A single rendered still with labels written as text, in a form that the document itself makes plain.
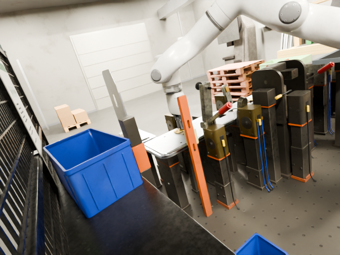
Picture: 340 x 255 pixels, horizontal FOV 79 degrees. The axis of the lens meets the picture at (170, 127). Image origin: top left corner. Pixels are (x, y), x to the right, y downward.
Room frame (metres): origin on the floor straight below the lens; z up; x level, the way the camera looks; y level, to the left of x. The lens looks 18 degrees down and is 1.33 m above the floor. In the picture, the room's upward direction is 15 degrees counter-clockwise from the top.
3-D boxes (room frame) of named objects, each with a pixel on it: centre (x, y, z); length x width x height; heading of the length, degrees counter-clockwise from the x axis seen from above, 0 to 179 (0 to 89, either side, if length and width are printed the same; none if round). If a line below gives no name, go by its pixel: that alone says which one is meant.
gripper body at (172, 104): (0.90, -0.06, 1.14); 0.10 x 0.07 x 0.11; 28
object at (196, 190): (0.85, -0.06, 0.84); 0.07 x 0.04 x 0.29; 118
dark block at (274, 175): (0.78, -0.39, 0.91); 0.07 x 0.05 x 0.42; 28
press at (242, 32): (7.70, -3.04, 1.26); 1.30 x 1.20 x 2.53; 24
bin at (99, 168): (0.57, 0.26, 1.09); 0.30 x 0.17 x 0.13; 36
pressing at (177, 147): (1.09, -0.50, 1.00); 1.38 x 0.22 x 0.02; 118
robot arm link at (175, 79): (0.90, -0.05, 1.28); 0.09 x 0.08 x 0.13; 150
